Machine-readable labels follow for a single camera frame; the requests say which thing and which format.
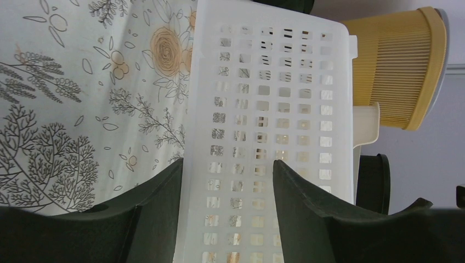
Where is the floral tablecloth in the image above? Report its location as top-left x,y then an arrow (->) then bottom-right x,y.
1,0 -> 197,215

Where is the yellow wastebasket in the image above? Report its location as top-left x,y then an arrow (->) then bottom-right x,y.
343,7 -> 450,130

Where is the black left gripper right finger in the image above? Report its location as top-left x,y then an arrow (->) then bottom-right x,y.
273,160 -> 464,262

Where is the white perforated plastic basket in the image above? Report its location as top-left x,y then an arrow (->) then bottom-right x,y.
174,1 -> 358,262

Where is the cream plastic basket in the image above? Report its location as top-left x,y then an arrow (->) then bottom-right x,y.
353,102 -> 381,200

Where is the black round bucket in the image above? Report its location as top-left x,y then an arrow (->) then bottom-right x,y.
355,153 -> 391,215

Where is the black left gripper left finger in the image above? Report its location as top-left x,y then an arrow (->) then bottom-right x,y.
1,159 -> 183,262

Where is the black cloth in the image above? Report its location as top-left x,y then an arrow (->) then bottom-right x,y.
253,0 -> 315,14

